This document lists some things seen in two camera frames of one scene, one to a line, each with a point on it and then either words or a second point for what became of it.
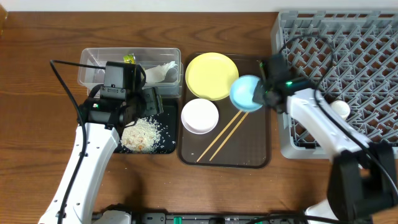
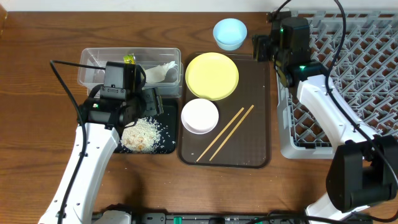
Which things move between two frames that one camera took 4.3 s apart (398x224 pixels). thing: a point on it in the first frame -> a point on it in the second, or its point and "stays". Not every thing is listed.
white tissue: x=156 y=74 stays
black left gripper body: x=152 y=101 stays
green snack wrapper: x=130 y=58 stays
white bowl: x=199 y=116 stays
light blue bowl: x=241 y=93 -> x=229 y=33
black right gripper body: x=263 y=95 -> x=265 y=49
